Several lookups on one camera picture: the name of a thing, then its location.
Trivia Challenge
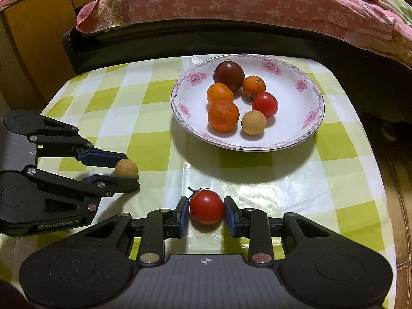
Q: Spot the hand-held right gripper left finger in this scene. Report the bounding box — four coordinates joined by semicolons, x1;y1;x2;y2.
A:
80;196;190;263

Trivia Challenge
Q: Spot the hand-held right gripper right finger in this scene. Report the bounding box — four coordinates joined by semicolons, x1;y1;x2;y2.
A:
223;196;326;263

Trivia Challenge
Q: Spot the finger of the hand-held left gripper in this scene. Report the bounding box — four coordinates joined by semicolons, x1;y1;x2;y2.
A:
28;115;128;168
25;167;141;216

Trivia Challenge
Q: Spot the red cherry tomato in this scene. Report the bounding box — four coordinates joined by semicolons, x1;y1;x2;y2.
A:
246;92;279;118
188;187;225;225

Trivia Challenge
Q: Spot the brown longan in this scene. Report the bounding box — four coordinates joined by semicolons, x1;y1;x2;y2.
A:
115;159;138;179
241;110;267;135

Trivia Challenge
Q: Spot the large reddish mandarin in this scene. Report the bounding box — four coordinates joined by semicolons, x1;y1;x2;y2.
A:
208;100;240;132

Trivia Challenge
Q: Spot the white floral plate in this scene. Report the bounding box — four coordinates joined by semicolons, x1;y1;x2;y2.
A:
170;54;325;151

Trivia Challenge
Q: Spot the smooth orange mandarin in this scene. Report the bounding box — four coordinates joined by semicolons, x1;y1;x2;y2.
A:
207;83;234;104

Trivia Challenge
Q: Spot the small spotted mandarin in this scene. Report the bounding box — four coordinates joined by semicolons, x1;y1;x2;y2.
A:
242;75;267;96

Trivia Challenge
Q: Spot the dark purple tomato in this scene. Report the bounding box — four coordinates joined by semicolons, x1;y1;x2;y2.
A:
213;61;245;92

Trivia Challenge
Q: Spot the green checked tablecloth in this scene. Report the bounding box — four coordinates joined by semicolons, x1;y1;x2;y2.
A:
0;54;395;284

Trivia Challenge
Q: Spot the wooden cabinet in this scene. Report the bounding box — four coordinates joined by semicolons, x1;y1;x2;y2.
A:
0;0;97;110

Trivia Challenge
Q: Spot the pink floral bedsheet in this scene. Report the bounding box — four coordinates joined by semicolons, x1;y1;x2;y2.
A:
76;0;412;69

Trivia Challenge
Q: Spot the dark bed frame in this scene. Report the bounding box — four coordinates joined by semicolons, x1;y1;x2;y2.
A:
61;16;412;119

